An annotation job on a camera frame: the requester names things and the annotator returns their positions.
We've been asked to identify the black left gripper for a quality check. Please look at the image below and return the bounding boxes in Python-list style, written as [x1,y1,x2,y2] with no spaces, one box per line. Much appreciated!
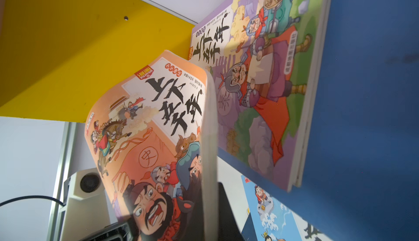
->
[80,221,134,241]

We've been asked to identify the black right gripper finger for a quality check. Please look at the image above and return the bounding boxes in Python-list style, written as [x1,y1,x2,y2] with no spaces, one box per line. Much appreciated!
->
[218,182,244,241]

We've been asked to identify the orange comic book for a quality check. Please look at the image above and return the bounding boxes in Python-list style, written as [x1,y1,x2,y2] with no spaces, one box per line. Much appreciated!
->
[85,50,217,241]

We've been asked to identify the purple comic book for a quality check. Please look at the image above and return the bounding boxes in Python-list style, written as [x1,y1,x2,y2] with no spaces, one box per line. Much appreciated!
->
[189,0,331,191]

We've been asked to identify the light blue comic book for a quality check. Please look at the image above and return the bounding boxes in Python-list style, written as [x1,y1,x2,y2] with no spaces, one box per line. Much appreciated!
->
[240,174,333,241]

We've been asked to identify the yellow pink blue bookshelf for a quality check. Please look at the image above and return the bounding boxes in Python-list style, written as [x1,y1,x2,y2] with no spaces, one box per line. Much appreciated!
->
[1,0,419,241]

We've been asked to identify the aluminium cage frame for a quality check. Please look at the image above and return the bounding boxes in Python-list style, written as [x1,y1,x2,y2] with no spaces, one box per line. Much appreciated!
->
[46,122,77,241]

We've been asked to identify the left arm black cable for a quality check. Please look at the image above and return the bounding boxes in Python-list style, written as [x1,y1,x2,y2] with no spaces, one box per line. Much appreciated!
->
[0,195,65,208]

